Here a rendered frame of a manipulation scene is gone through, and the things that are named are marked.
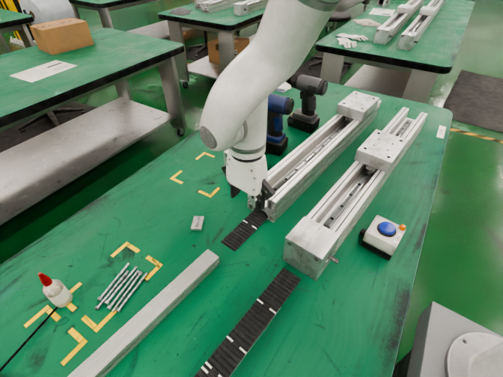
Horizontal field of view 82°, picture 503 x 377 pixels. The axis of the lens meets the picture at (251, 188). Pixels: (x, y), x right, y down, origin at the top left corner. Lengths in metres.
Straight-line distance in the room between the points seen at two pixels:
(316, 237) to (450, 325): 0.30
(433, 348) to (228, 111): 0.56
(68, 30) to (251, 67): 2.14
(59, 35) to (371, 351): 2.44
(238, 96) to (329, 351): 0.53
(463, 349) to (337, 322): 0.22
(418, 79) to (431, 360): 1.98
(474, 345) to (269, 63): 0.62
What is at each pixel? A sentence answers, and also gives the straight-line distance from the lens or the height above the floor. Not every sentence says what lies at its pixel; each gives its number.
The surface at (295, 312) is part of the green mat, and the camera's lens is 0.72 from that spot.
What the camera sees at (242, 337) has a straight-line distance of 0.66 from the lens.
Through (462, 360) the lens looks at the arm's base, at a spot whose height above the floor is 0.86.
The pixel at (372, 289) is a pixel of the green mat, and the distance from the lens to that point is 0.79.
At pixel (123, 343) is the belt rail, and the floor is 0.81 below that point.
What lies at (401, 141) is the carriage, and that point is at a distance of 1.07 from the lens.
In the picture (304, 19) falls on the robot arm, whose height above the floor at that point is 1.34.
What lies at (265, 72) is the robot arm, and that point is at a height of 1.26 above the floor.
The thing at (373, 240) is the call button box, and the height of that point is 0.82.
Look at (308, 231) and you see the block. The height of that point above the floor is 0.87.
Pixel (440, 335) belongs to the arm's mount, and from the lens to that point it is 0.71.
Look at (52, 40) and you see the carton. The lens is 2.52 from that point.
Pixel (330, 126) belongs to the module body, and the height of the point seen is 0.86.
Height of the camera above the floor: 1.43
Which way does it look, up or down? 42 degrees down
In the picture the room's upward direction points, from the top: straight up
